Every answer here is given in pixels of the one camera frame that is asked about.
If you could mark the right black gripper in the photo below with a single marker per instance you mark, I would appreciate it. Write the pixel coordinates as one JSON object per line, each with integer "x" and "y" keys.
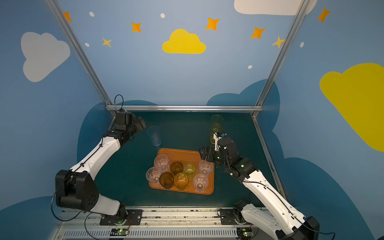
{"x": 218, "y": 143}

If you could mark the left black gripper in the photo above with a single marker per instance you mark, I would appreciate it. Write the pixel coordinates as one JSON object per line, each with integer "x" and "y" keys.
{"x": 139, "y": 122}

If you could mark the clear faceted glass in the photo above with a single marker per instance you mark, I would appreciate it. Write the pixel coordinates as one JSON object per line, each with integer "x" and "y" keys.
{"x": 200, "y": 182}
{"x": 162, "y": 162}
{"x": 205, "y": 167}
{"x": 153, "y": 175}

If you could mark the frosted blue tall cup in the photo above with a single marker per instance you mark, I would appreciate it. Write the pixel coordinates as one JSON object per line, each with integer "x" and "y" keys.
{"x": 154, "y": 135}

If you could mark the yellow ribbed glass front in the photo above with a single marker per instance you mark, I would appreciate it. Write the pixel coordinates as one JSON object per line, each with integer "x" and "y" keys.
{"x": 215, "y": 128}

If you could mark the yellow-green glass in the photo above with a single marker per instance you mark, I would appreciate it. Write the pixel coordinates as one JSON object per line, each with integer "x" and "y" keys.
{"x": 216, "y": 120}

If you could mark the green clear cup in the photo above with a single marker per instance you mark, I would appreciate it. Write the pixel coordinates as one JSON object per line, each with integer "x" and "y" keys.
{"x": 190, "y": 169}

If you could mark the orange plastic tray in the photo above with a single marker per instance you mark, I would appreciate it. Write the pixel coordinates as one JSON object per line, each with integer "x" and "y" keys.
{"x": 184, "y": 157}

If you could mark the dark amber textured cup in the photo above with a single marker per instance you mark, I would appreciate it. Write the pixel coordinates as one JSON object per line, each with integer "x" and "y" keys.
{"x": 176, "y": 168}
{"x": 166, "y": 180}

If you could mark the tall amber clear cup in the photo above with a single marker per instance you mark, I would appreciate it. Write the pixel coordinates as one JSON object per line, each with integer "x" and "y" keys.
{"x": 181, "y": 181}

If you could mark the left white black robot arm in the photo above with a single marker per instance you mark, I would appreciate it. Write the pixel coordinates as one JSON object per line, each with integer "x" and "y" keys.
{"x": 76, "y": 188}

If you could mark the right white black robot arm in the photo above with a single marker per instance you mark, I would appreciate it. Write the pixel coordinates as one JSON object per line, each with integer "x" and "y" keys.
{"x": 283, "y": 222}

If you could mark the right controller board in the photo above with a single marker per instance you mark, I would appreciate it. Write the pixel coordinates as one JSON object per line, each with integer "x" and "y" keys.
{"x": 244, "y": 234}

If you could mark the controller board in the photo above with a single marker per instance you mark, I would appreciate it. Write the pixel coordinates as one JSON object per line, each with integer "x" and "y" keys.
{"x": 119, "y": 232}
{"x": 244, "y": 234}

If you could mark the left controller board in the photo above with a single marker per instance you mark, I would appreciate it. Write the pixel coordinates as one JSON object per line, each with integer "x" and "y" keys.
{"x": 119, "y": 232}

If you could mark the aluminium frame back bar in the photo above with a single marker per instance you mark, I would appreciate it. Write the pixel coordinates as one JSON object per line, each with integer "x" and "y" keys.
{"x": 155, "y": 108}

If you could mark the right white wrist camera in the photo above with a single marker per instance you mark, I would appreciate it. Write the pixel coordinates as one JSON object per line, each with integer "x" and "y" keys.
{"x": 217, "y": 136}

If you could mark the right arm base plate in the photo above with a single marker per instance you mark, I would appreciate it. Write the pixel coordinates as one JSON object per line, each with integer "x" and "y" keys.
{"x": 229, "y": 216}

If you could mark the aluminium mounting rail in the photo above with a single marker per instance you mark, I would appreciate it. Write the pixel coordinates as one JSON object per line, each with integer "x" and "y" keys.
{"x": 157, "y": 223}

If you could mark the aluminium frame left post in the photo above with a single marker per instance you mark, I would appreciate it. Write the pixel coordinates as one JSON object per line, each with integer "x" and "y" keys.
{"x": 76, "y": 45}

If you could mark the aluminium frame post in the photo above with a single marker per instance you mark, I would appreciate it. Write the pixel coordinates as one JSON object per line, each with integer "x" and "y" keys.
{"x": 76, "y": 45}
{"x": 290, "y": 37}

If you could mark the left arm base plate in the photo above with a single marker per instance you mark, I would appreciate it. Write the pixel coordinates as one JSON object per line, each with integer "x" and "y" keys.
{"x": 131, "y": 218}

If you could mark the aluminium frame right post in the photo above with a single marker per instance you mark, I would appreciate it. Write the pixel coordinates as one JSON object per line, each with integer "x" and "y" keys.
{"x": 290, "y": 37}

